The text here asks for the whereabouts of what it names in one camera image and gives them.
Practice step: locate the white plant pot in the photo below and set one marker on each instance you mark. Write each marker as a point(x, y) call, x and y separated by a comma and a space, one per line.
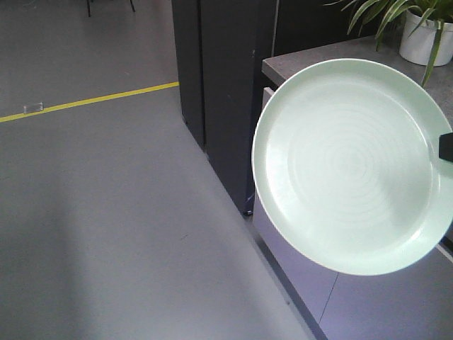
point(416, 43)

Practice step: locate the black chair legs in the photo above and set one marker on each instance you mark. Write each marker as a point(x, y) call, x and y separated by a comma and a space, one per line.
point(114, 5)

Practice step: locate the green spider plant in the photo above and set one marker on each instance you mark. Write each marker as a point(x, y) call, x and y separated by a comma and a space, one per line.
point(390, 12)

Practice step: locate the light green round plate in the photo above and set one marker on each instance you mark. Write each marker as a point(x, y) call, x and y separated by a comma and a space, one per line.
point(346, 164)

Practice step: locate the tall dark cabinet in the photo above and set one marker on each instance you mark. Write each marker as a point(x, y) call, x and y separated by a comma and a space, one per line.
point(220, 46)

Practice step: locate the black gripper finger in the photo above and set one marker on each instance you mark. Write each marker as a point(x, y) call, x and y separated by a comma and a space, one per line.
point(445, 149)

